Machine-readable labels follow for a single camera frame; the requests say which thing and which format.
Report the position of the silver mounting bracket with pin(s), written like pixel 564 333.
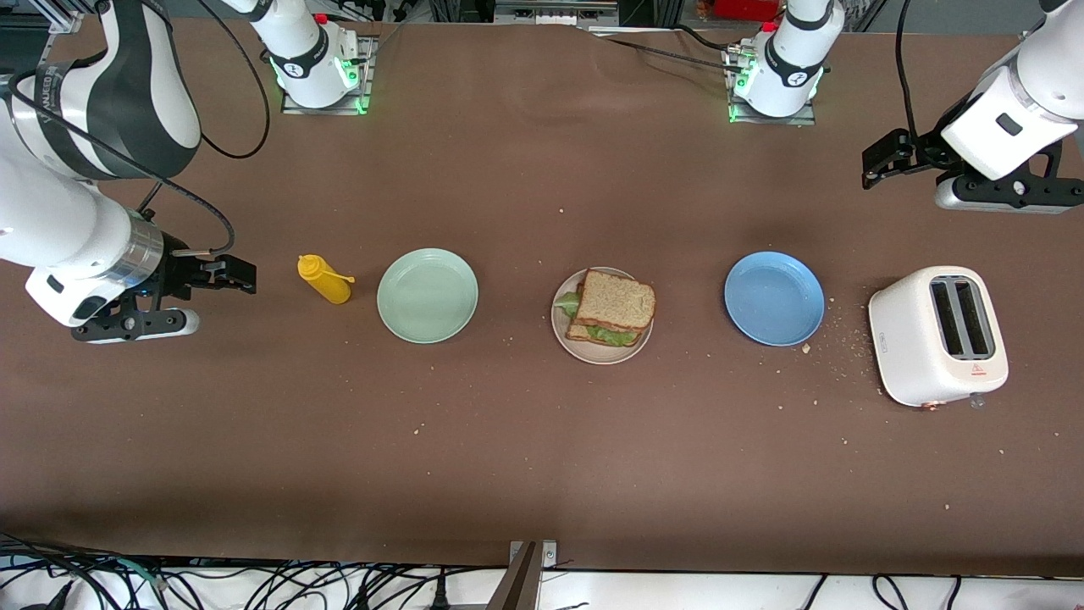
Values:
pixel 549 555

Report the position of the green lettuce leaf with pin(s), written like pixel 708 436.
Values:
pixel 567 303

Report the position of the grey metal pole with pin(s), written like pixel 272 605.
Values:
pixel 518 585

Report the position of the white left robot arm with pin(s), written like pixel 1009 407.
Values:
pixel 1033 93

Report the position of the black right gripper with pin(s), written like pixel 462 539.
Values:
pixel 179 269

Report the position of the white power strip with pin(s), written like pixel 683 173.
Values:
pixel 555 12

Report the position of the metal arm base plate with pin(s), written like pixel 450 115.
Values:
pixel 800 120
pixel 366 76

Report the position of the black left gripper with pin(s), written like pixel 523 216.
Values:
pixel 925 149

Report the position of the brown bread slice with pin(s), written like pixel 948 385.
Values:
pixel 580 332
pixel 616 301

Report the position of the white toaster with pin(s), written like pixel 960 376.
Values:
pixel 910 356

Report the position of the green plate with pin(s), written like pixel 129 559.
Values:
pixel 428 296

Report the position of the yellow mustard squeeze bottle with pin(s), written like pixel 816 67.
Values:
pixel 326 284

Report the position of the black power plug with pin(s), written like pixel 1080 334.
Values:
pixel 440 597

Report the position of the beige plate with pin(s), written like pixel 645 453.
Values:
pixel 593 356

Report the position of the blue plate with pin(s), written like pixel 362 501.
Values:
pixel 775 298

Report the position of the red box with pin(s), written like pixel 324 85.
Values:
pixel 745 8

